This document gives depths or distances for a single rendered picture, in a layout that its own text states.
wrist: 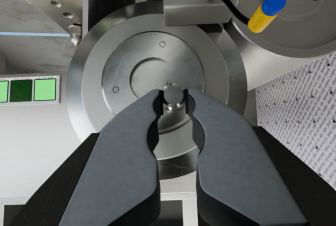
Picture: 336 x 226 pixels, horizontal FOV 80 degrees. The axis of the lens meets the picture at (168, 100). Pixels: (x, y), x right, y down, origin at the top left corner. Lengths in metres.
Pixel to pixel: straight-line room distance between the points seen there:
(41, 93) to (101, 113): 0.43
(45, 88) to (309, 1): 0.54
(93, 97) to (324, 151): 0.24
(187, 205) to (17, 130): 0.45
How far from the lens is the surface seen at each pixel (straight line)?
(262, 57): 0.19
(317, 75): 0.28
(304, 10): 0.21
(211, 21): 0.17
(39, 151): 0.59
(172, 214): 0.61
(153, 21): 0.17
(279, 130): 0.36
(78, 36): 0.57
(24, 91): 0.61
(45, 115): 0.58
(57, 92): 0.56
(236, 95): 0.17
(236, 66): 0.17
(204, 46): 0.17
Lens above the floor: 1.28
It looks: 7 degrees down
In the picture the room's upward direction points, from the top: 178 degrees clockwise
